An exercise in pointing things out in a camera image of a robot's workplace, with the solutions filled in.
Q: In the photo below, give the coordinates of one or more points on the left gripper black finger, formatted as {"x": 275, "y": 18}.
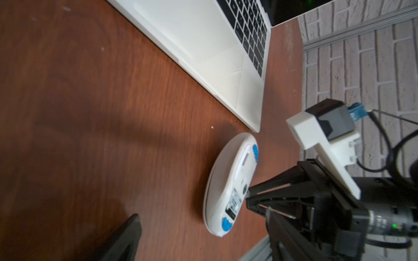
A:
{"x": 122, "y": 245}

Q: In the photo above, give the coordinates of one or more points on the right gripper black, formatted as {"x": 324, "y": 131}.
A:
{"x": 385, "y": 216}

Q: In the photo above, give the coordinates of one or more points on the white wireless mouse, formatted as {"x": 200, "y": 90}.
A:
{"x": 228, "y": 183}

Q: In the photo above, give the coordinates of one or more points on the silver laptop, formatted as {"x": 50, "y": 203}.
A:
{"x": 222, "y": 44}

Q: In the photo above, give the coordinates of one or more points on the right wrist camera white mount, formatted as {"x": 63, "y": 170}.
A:
{"x": 328, "y": 128}

